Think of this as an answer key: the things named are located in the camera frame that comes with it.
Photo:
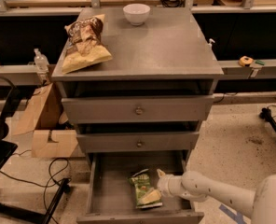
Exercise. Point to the green small marker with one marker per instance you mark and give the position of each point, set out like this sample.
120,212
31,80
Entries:
259,62

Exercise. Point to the brown yellow chip bag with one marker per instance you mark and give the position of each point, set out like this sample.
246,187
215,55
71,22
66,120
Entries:
85,47

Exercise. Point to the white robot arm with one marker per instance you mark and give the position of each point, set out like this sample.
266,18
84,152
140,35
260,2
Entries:
259,205

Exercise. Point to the grey open bottom drawer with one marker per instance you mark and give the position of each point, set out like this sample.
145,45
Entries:
112,198

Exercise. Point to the cardboard box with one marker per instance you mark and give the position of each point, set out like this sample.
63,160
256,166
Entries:
41,118

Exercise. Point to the grey top drawer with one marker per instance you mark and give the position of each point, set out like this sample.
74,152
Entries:
137,109

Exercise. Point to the black stand leg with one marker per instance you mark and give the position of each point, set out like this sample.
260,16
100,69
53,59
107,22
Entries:
265,114

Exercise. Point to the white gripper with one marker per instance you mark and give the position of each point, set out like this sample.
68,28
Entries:
164,184

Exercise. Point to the small white pump bottle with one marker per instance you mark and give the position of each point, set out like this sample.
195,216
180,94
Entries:
211,43

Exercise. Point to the white ceramic bowl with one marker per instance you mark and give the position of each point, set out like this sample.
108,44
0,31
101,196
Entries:
136,14

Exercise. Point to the grey middle drawer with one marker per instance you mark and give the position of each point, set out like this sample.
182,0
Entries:
123,142

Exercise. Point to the grey drawer cabinet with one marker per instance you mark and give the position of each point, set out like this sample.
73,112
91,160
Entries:
166,56

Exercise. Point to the green jalapeno chip bag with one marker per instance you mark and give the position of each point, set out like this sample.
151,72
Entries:
142,185

